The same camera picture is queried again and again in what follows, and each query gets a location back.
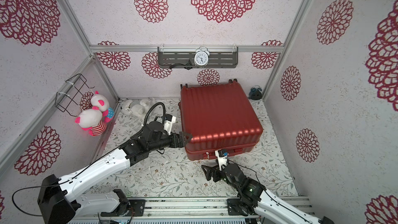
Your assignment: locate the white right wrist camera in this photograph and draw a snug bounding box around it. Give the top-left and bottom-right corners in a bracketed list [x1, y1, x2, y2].
[215, 149, 228, 171]

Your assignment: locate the grey metal wall shelf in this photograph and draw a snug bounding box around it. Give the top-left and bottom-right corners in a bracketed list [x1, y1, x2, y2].
[158, 46, 238, 68]

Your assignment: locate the white pink plush upper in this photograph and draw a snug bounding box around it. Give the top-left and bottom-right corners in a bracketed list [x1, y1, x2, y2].
[90, 91, 115, 123]

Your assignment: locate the black wire wall basket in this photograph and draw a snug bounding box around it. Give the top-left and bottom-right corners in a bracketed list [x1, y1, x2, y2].
[54, 73, 94, 117]

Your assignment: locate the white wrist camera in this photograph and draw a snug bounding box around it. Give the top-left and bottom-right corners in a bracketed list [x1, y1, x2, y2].
[215, 149, 228, 171]
[164, 114, 176, 135]

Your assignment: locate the red hard-shell suitcase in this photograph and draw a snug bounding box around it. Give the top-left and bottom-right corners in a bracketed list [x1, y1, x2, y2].
[179, 81, 263, 161]

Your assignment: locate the white pink plush striped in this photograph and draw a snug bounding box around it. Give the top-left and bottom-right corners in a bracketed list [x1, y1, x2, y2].
[75, 107, 114, 136]

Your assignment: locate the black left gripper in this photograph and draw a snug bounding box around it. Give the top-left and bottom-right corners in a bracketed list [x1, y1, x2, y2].
[149, 130, 193, 152]

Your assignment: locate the white plush toy on table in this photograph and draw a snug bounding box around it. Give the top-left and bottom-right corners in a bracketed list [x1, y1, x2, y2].
[120, 98, 156, 118]

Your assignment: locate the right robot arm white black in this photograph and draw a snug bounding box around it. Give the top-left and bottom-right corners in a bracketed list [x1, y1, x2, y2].
[202, 163, 334, 224]

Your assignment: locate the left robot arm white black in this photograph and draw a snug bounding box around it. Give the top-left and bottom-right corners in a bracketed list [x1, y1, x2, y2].
[37, 113, 192, 224]

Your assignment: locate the white alarm clock on shelf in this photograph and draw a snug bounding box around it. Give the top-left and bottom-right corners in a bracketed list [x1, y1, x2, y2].
[194, 47, 210, 66]

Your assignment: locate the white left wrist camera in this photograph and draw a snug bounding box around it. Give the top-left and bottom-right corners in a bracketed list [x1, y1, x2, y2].
[164, 114, 176, 135]

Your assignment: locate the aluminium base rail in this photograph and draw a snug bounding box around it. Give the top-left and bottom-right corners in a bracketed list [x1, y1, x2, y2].
[62, 196, 312, 224]

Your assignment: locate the black item on shelf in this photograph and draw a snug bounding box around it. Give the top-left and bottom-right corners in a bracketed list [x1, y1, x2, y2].
[169, 62, 193, 70]

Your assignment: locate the teal twin-bell alarm clock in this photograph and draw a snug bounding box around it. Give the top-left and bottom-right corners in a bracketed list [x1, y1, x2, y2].
[249, 85, 263, 100]

